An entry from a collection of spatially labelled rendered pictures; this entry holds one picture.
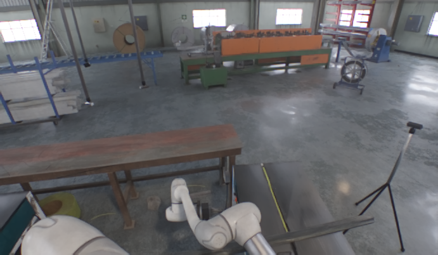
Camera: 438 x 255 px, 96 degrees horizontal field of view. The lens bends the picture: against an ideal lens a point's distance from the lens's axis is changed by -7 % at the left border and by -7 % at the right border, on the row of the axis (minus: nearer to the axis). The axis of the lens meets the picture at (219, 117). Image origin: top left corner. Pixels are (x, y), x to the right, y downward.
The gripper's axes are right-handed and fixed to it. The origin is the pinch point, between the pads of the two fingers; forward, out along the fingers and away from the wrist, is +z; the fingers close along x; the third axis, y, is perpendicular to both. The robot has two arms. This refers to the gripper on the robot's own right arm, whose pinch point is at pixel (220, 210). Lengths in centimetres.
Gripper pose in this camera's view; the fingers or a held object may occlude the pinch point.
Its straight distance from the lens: 162.1
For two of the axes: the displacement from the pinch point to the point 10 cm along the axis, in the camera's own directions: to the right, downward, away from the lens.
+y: 0.7, 4.3, -9.0
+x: -0.2, -9.0, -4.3
